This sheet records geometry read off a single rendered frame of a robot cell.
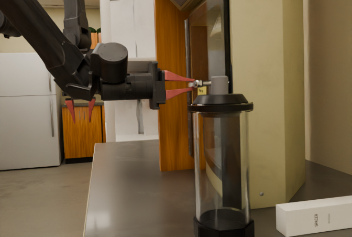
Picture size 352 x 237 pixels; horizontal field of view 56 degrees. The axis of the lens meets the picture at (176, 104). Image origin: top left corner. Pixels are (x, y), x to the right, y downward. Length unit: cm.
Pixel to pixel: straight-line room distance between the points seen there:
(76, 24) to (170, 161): 50
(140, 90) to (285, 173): 35
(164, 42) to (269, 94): 43
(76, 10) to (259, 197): 74
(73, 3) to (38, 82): 452
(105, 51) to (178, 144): 47
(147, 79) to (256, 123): 24
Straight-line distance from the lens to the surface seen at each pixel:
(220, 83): 55
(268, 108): 70
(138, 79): 70
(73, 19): 108
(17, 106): 565
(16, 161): 576
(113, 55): 65
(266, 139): 71
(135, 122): 201
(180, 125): 102
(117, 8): 210
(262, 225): 66
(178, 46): 103
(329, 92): 114
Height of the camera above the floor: 119
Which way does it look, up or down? 3 degrees down
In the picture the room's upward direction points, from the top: 2 degrees counter-clockwise
